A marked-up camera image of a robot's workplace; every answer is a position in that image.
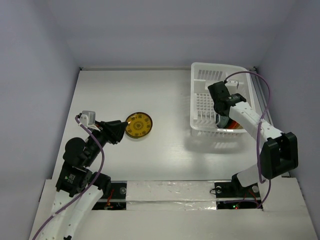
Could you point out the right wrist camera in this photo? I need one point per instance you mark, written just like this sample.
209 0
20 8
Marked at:
232 85

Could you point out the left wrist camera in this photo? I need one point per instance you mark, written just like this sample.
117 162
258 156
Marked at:
87 118

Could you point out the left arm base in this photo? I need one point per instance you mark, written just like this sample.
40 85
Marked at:
115 199

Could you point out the black gold patterned plate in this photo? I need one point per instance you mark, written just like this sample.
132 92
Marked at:
139 125

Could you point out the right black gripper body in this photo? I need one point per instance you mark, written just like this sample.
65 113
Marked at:
222 117

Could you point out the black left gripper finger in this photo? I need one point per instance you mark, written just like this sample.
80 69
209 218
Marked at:
114 135
115 126

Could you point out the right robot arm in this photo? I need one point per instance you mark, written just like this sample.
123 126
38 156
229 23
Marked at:
170 151

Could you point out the blue floral plate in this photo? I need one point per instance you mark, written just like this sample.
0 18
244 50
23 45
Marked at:
222 122

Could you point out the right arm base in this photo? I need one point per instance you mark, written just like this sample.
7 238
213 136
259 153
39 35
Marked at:
242 191

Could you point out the white foam front panel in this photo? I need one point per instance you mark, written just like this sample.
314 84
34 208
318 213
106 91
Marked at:
170 196

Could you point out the white plastic dish rack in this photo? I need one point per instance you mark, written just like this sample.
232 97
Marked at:
202 114

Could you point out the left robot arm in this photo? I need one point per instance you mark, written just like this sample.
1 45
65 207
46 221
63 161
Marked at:
81 182

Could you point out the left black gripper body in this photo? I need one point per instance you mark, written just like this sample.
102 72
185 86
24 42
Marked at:
96 146

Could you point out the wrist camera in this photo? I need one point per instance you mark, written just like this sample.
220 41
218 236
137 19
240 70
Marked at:
87 118
232 85

